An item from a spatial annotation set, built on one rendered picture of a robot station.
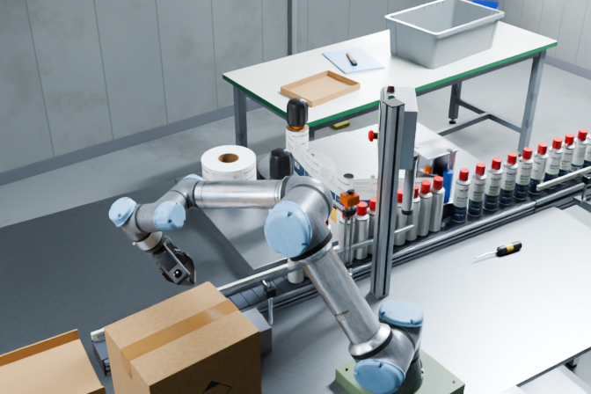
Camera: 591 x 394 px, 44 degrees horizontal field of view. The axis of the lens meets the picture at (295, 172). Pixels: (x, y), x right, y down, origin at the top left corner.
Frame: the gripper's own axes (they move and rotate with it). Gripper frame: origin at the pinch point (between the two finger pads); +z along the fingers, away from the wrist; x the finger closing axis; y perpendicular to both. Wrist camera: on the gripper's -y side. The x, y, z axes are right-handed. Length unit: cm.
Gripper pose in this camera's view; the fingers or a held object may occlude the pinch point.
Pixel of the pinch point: (193, 282)
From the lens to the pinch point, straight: 218.2
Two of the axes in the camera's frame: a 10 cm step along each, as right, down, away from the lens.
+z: 4.3, 6.2, 6.5
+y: -5.0, -4.3, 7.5
